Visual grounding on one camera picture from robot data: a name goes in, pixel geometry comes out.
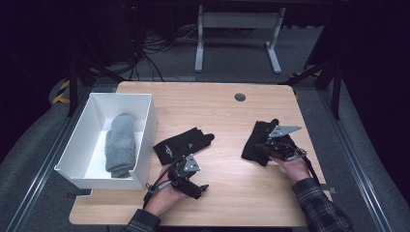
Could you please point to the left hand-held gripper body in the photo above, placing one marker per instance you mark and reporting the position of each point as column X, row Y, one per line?
column 182, row 175

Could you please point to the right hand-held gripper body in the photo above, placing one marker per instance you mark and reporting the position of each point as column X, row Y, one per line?
column 283, row 148

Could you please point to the black sock pair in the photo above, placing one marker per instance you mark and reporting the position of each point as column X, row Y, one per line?
column 254, row 137
column 180, row 145

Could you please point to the white box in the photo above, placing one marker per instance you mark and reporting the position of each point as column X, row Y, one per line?
column 146, row 135

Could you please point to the person's right hand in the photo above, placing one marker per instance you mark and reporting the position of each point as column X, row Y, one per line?
column 298, row 170

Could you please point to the person's left hand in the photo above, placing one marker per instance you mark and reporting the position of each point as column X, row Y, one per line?
column 162, row 199

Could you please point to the round grey table grommet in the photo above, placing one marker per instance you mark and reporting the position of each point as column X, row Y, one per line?
column 240, row 97

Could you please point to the table base foot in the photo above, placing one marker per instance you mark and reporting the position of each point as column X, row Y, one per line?
column 330, row 189
column 80, row 193

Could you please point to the grey fleece cloth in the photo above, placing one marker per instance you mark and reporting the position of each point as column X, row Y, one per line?
column 121, row 145

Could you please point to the black metal stand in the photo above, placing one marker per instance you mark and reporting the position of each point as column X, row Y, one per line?
column 73, row 87
column 335, row 90

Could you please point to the yellow and black striped tape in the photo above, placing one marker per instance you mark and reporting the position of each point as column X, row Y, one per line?
column 61, row 96

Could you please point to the aluminium floor rail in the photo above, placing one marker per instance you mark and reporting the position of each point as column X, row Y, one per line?
column 32, row 193
column 353, row 161

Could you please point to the white desk frame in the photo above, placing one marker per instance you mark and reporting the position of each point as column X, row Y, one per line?
column 238, row 20

